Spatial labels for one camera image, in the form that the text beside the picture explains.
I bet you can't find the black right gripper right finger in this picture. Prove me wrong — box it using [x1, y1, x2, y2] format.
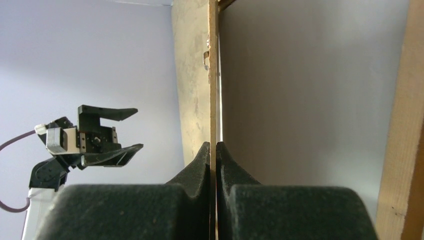
[216, 142, 378, 240]

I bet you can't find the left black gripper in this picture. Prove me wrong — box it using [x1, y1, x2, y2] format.
[77, 105, 144, 167]

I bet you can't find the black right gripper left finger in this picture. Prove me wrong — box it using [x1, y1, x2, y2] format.
[35, 142, 210, 240]

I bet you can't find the wooden picture frame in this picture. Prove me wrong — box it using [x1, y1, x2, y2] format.
[216, 0, 424, 240]

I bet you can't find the brown backing board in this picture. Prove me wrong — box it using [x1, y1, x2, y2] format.
[207, 0, 219, 240]

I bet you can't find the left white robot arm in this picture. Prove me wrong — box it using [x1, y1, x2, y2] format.
[21, 105, 143, 240]

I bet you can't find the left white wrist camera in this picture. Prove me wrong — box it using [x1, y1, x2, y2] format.
[34, 124, 81, 155]

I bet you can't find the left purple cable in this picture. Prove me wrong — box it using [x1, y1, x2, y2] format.
[0, 129, 37, 214]

